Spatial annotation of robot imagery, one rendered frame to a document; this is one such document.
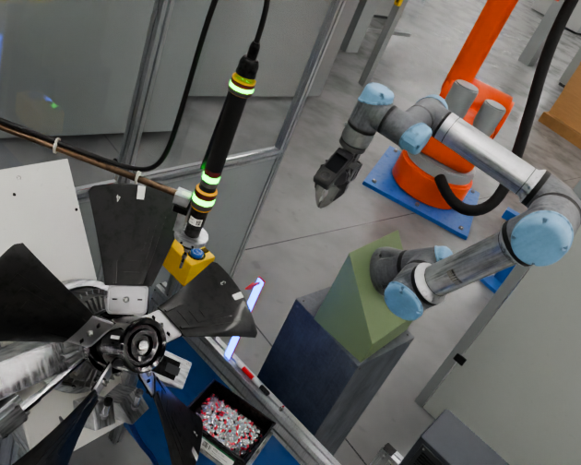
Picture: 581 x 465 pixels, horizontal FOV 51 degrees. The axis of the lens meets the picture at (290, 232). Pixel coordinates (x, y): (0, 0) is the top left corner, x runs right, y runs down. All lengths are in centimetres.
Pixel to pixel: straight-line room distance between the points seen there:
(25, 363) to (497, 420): 238
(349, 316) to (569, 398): 146
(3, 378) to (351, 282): 94
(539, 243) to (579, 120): 772
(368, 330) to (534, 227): 63
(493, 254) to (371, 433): 180
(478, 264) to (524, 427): 177
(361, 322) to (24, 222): 95
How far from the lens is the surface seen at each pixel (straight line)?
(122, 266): 139
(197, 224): 122
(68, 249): 156
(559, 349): 295
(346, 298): 181
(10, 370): 139
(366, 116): 147
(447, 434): 149
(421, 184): 507
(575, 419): 308
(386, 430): 318
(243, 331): 154
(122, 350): 131
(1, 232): 149
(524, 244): 141
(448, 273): 156
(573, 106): 915
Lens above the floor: 222
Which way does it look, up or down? 33 degrees down
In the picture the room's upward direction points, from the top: 24 degrees clockwise
